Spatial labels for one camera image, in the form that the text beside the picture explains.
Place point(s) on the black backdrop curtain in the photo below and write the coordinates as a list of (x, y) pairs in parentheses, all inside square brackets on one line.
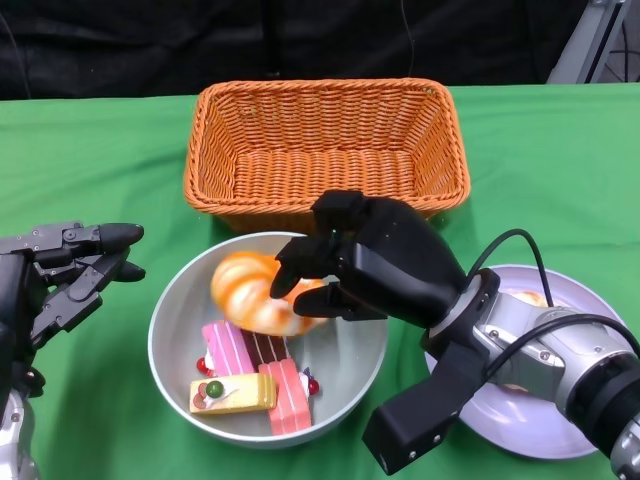
[(150, 45)]

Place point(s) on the grey-green bowl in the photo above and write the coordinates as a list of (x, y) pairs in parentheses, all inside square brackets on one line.
[(345, 380)]

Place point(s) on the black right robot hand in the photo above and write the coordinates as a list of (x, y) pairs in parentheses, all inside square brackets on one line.
[(400, 270)]

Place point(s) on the grey aluminium frame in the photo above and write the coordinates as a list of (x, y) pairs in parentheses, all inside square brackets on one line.
[(580, 45)]

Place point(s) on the orange wicker basket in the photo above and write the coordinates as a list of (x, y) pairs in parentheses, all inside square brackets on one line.
[(325, 165)]

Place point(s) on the salmon pink cake slice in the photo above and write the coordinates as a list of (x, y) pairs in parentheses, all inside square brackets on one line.
[(290, 400)]

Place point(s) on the brown chocolate cake slice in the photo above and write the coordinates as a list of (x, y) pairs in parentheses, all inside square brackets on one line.
[(267, 349)]

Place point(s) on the lilac plate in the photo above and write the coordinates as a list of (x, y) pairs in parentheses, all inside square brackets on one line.
[(500, 430)]

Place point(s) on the light pink cake slice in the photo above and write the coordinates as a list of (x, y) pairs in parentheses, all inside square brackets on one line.
[(227, 350)]

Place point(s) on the yellow cake slice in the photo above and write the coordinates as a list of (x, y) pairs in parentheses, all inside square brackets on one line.
[(240, 395)]

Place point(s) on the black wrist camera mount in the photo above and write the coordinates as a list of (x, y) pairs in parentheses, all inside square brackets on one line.
[(415, 425)]

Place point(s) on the green tablecloth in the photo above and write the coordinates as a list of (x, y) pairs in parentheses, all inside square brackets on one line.
[(100, 150)]

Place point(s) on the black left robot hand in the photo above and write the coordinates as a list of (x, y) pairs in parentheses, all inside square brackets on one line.
[(60, 295)]

